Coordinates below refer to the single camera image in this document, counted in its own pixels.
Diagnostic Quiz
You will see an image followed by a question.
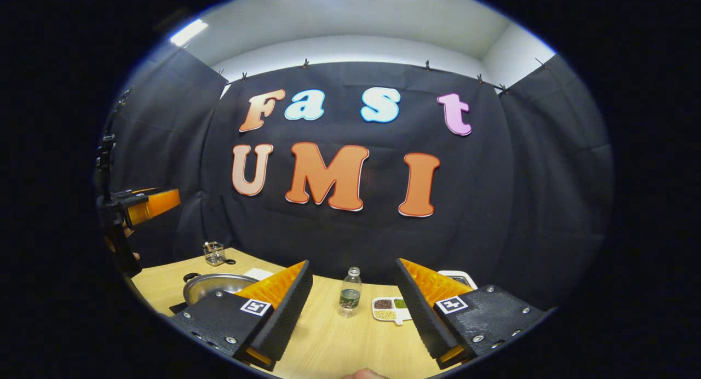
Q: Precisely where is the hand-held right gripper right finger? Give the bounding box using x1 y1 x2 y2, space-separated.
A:
395 258 548 370

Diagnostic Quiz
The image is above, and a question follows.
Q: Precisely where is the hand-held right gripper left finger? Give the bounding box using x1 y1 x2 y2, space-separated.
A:
170 260 314 372

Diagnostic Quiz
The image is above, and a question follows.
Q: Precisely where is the stainless steel pot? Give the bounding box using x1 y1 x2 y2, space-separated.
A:
182 272 261 307

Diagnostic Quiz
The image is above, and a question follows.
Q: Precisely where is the white divided bean tray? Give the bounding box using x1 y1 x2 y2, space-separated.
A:
371 296 413 326

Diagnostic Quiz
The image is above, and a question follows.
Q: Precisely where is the white toaster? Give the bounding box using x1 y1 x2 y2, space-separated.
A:
437 269 478 291

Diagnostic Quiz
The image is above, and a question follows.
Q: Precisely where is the clear plastic water bottle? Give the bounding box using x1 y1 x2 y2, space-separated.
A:
337 266 363 319

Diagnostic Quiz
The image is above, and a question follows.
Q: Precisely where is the small ceiling light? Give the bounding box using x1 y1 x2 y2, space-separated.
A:
169 19 209 47

